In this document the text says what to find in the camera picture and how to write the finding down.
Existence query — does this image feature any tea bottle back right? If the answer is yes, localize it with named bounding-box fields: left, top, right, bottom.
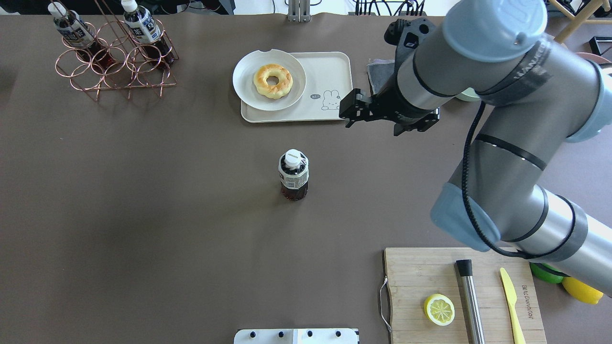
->
left=121, top=0, right=175, bottom=68

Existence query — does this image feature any pink ice bowl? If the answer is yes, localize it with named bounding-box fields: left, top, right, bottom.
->
left=576, top=52, right=612, bottom=76

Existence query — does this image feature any lower whole lemon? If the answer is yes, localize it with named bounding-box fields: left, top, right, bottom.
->
left=561, top=277, right=604, bottom=305

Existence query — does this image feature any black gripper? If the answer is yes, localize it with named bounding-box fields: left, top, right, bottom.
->
left=339, top=18, right=440, bottom=136

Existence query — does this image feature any tea bottle front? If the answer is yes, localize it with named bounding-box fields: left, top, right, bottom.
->
left=278, top=149, right=309, bottom=201

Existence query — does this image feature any green lime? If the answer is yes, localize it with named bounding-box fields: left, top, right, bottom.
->
left=529, top=263, right=566, bottom=284

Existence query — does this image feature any tea bottle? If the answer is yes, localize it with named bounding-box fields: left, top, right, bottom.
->
left=121, top=0, right=175, bottom=68
left=278, top=149, right=309, bottom=201
left=47, top=2, right=115, bottom=73

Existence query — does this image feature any tea bottle back left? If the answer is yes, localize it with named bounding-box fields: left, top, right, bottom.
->
left=47, top=2, right=115, bottom=73

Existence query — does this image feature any copper wire bottle rack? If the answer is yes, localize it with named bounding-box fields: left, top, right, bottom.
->
left=50, top=0, right=179, bottom=101

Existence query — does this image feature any beige rabbit tray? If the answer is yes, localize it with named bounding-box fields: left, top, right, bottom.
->
left=240, top=52, right=353, bottom=123

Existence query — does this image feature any green bowl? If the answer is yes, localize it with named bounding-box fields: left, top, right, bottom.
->
left=455, top=87, right=481, bottom=102

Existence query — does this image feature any wooden stand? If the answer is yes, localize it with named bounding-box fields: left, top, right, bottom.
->
left=549, top=0, right=612, bottom=43

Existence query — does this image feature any wooden cutting board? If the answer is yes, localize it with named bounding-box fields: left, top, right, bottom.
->
left=384, top=247, right=547, bottom=344

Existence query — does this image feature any steel muddler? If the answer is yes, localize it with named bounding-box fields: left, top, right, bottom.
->
left=455, top=259, right=486, bottom=344

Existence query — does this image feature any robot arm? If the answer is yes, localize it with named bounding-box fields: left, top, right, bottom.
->
left=339, top=0, right=612, bottom=294

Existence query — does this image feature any grey folded cloth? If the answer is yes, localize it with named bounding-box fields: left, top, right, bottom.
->
left=366, top=59, right=395, bottom=95

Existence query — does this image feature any glazed donut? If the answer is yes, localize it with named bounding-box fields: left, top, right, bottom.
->
left=252, top=64, right=294, bottom=99

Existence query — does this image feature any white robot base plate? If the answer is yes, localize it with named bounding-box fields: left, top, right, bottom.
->
left=233, top=327, right=360, bottom=344

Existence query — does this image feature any white round plate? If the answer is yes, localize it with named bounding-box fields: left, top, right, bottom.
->
left=232, top=49, right=307, bottom=111

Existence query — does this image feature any half lemon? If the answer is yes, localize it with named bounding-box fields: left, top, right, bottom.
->
left=423, top=293, right=455, bottom=326

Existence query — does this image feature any yellow plastic knife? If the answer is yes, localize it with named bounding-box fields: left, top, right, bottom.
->
left=499, top=268, right=526, bottom=344

